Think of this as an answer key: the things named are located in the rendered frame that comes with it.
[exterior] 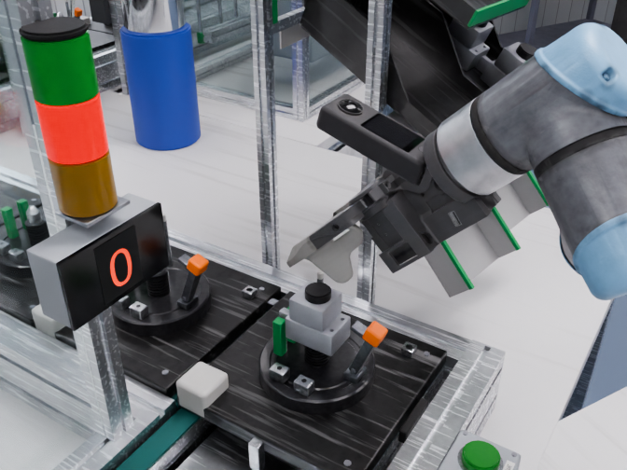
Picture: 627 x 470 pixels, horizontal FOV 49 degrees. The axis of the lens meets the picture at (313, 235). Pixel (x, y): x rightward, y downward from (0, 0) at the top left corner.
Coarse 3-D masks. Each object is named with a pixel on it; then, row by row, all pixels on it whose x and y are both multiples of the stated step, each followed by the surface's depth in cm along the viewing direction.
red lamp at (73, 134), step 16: (96, 96) 55; (48, 112) 54; (64, 112) 54; (80, 112) 54; (96, 112) 55; (48, 128) 55; (64, 128) 54; (80, 128) 55; (96, 128) 56; (48, 144) 56; (64, 144) 55; (80, 144) 55; (96, 144) 56; (64, 160) 56; (80, 160) 56
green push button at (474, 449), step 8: (480, 440) 75; (464, 448) 75; (472, 448) 74; (480, 448) 74; (488, 448) 74; (464, 456) 74; (472, 456) 73; (480, 456) 73; (488, 456) 73; (496, 456) 73; (464, 464) 74; (472, 464) 73; (480, 464) 72; (488, 464) 72; (496, 464) 73
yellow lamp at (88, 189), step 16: (96, 160) 57; (64, 176) 57; (80, 176) 57; (96, 176) 57; (112, 176) 59; (64, 192) 58; (80, 192) 57; (96, 192) 58; (112, 192) 60; (64, 208) 59; (80, 208) 58; (96, 208) 59
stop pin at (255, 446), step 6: (252, 444) 75; (258, 444) 75; (252, 450) 76; (258, 450) 75; (252, 456) 76; (258, 456) 76; (264, 456) 77; (252, 462) 77; (258, 462) 76; (264, 462) 77; (252, 468) 77; (258, 468) 77
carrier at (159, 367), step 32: (160, 288) 93; (224, 288) 99; (128, 320) 90; (160, 320) 90; (192, 320) 92; (224, 320) 93; (128, 352) 87; (160, 352) 87; (192, 352) 87; (160, 384) 83
